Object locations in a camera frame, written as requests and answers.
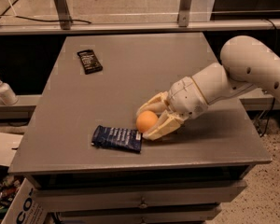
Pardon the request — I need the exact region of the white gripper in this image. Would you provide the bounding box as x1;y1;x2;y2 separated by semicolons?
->
136;77;208;140

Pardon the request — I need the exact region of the orange fruit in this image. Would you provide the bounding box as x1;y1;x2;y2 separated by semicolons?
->
136;111;158;133

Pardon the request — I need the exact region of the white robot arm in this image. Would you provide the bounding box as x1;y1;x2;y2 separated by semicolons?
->
137;35;280;140

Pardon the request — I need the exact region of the blue rxbar blueberry wrapper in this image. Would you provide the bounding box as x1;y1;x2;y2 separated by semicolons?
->
91;125;142;153

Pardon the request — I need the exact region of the grey drawer cabinet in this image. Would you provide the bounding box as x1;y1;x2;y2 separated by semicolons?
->
10;33;271;224

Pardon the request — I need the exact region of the black snack bar wrapper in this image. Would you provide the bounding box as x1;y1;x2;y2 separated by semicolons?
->
77;49;103;75

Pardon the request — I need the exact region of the white pump lotion bottle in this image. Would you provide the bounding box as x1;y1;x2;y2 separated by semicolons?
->
0;79;18;105

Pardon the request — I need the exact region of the white cardboard box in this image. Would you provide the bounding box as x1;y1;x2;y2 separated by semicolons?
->
1;179;47;224

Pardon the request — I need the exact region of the metal railing frame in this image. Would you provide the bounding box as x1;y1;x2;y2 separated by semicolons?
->
0;0;280;35

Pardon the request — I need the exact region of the black floor cable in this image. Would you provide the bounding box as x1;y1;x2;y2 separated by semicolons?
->
0;0;92;25

